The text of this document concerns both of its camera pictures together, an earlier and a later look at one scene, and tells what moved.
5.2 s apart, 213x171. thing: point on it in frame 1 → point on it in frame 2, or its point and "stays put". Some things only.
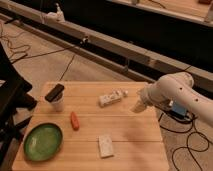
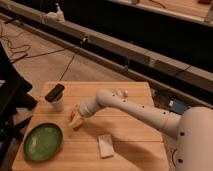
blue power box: [179, 109] stays put
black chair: [14, 100] stays put
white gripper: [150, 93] → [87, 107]
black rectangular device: [54, 92] stays put
